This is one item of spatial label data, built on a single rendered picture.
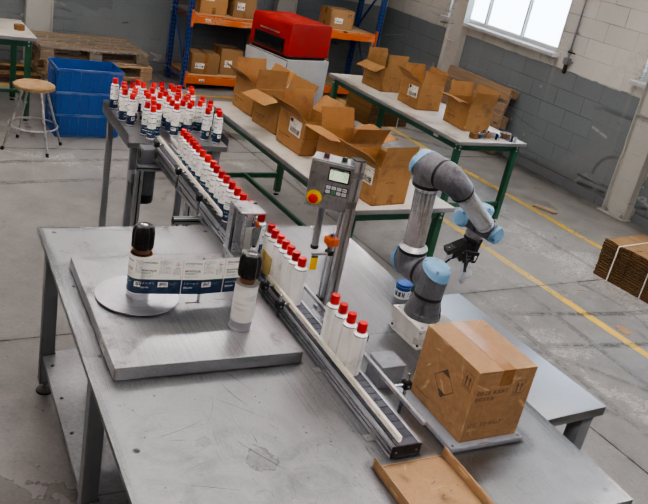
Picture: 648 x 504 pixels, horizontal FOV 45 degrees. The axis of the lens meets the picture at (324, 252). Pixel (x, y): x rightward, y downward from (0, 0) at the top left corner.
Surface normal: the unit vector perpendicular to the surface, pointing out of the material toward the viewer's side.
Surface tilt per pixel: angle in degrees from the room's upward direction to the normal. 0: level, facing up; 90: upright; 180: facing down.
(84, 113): 90
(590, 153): 90
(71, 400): 1
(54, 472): 0
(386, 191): 90
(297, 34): 90
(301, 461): 0
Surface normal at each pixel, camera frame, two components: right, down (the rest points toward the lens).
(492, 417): 0.44, 0.44
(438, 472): 0.19, -0.90
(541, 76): -0.85, 0.05
